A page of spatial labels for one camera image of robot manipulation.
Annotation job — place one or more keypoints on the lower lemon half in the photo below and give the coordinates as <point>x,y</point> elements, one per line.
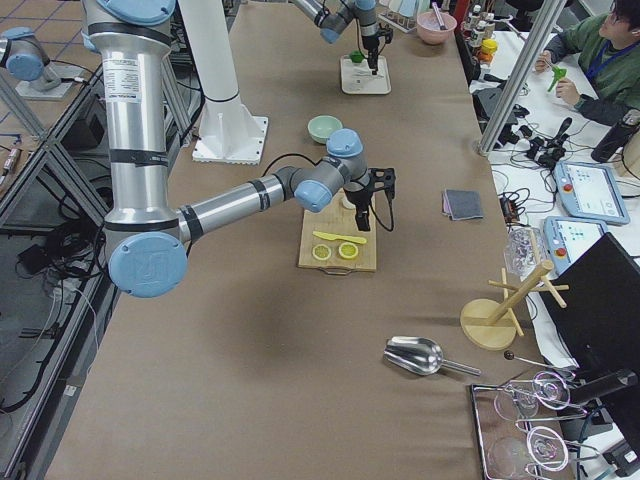
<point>321,252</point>

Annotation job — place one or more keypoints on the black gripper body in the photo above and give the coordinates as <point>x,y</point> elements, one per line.
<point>357,200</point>
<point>371,46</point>

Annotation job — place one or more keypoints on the metal scoop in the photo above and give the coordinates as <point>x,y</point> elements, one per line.
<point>422,356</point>

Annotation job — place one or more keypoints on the mint green bowl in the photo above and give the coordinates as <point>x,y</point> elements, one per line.
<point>321,127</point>

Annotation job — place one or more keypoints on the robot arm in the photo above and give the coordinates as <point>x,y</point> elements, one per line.
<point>332,24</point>
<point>146,239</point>

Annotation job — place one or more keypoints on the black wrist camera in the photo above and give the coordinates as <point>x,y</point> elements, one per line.
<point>383,179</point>
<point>385,33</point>

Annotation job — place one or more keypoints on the beige rabbit tray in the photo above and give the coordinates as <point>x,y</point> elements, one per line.
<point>358,79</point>

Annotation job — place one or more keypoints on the teach pendant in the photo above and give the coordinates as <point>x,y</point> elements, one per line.
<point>568,238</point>
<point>590,191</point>

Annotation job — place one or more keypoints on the yellow plastic knife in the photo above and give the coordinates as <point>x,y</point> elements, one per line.
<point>339,237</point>

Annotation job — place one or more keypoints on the bamboo cutting board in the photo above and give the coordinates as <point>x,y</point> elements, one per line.
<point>331,241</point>

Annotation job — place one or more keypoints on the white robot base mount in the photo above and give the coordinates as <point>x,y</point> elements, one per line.
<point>227,132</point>

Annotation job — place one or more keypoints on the lemon half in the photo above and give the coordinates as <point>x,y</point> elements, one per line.
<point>321,252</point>
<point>348,250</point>

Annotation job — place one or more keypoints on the black monitor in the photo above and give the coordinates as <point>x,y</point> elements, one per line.
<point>600,328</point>

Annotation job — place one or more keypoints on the seated person green jacket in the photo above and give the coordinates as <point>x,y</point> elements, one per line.
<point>607,46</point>

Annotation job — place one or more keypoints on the upper lemon half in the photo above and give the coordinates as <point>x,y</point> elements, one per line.
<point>348,250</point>

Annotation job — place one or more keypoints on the pink bowl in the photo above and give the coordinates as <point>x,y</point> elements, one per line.
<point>428,27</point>

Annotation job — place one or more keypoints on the wire glass rack tray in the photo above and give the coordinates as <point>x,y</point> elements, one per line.
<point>536,426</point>

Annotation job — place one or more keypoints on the upper teach pendant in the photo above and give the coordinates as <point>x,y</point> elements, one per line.
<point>590,191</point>

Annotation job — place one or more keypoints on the lower teach pendant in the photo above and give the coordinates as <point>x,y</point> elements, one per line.
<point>568,238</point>

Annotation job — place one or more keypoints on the wooden mug tree stand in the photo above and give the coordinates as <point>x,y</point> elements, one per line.
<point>493,325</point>

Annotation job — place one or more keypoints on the black water bottle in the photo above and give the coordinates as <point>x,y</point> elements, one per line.
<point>618,135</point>

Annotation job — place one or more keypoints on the grey folded cloth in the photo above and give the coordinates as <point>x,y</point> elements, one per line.
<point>461,204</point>

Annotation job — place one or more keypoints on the green lime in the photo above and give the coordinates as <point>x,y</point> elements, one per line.
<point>356,57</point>

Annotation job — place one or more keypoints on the aluminium frame post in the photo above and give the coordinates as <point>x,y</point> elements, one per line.
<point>535,41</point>

